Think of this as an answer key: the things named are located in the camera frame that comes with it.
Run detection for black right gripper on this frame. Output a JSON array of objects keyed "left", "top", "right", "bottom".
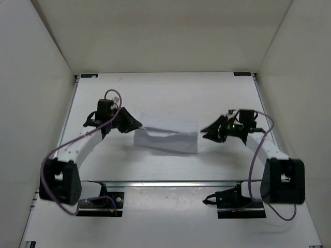
[{"left": 201, "top": 116, "right": 243, "bottom": 143}]

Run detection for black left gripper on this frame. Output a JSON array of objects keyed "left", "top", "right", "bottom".
[{"left": 109, "top": 105, "right": 142, "bottom": 132}]

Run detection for white skirt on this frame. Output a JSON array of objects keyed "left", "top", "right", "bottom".
[{"left": 133, "top": 113, "right": 198, "bottom": 154}]

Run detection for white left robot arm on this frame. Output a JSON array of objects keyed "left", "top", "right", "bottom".
[{"left": 39, "top": 107, "right": 142, "bottom": 206}]

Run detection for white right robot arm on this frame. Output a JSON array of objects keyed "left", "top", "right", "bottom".
[{"left": 201, "top": 109, "right": 305, "bottom": 207}]

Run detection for black left corner label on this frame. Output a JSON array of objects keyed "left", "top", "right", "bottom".
[{"left": 80, "top": 73, "right": 99, "bottom": 78}]

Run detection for black corner label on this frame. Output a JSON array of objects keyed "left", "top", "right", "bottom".
[
  {"left": 80, "top": 73, "right": 99, "bottom": 78},
  {"left": 233, "top": 72, "right": 251, "bottom": 76}
]

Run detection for black right corner label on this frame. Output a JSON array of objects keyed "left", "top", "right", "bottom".
[{"left": 233, "top": 72, "right": 251, "bottom": 76}]

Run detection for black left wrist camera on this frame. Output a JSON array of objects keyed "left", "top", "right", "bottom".
[{"left": 95, "top": 99, "right": 114, "bottom": 121}]

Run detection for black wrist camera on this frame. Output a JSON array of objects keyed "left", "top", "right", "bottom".
[
  {"left": 238, "top": 109, "right": 258, "bottom": 129},
  {"left": 95, "top": 99, "right": 114, "bottom": 121}
]

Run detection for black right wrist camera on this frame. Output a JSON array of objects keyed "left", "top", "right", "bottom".
[{"left": 238, "top": 109, "right": 258, "bottom": 129}]

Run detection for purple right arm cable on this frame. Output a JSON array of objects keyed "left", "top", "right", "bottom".
[{"left": 248, "top": 111, "right": 297, "bottom": 222}]

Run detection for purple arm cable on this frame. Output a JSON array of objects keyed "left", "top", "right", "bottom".
[
  {"left": 40, "top": 89, "right": 123, "bottom": 216},
  {"left": 248, "top": 111, "right": 297, "bottom": 222}
]

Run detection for aluminium table rail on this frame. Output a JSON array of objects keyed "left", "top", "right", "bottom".
[{"left": 93, "top": 180, "right": 240, "bottom": 188}]

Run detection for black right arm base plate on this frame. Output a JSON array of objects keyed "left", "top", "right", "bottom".
[{"left": 202, "top": 183, "right": 266, "bottom": 219}]

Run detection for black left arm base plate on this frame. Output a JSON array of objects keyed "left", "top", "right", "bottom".
[{"left": 76, "top": 181, "right": 125, "bottom": 218}]

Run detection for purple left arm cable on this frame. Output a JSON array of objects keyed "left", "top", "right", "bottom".
[{"left": 40, "top": 89, "right": 123, "bottom": 216}]

